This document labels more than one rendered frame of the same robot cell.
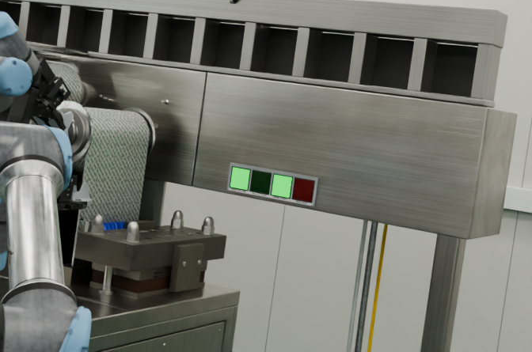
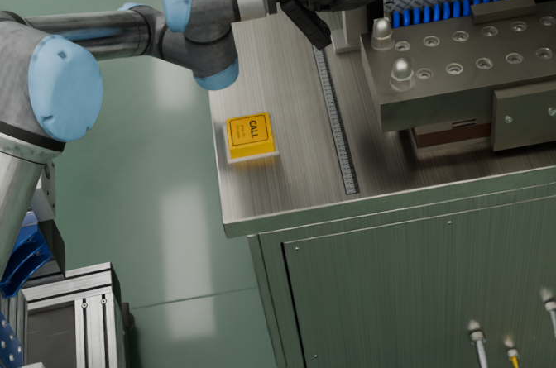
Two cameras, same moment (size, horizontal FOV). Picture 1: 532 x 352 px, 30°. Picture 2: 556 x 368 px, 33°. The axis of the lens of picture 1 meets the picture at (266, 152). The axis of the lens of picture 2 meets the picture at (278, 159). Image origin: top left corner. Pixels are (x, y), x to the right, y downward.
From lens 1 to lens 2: 177 cm
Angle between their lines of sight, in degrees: 69
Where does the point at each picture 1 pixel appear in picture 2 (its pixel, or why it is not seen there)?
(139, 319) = (376, 206)
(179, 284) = (501, 141)
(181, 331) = (496, 203)
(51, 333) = not seen: outside the picture
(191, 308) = (511, 182)
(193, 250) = (534, 98)
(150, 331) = (407, 214)
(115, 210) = not seen: outside the picture
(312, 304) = not seen: outside the picture
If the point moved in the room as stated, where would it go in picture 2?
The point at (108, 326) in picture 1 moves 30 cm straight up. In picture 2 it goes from (306, 218) to (283, 71)
